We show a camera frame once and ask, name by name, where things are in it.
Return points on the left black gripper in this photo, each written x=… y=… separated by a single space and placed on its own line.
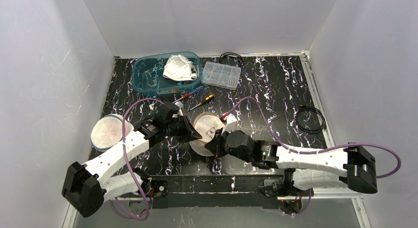
x=185 y=127

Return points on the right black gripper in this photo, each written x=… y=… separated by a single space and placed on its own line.
x=221 y=143

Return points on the teal plastic bin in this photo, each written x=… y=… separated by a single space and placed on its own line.
x=147 y=75

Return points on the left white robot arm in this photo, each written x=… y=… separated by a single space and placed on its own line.
x=88 y=185

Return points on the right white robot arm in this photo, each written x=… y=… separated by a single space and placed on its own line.
x=353 y=166

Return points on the yellow black screwdriver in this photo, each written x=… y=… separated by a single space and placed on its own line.
x=207 y=99

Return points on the red blue screwdriver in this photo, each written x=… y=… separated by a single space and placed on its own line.
x=195 y=91

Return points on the white cloth in bin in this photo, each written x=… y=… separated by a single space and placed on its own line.
x=179 y=68

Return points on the clear plastic screw box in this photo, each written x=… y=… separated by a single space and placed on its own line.
x=220 y=75

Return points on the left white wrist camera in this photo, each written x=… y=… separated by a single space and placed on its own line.
x=180 y=105

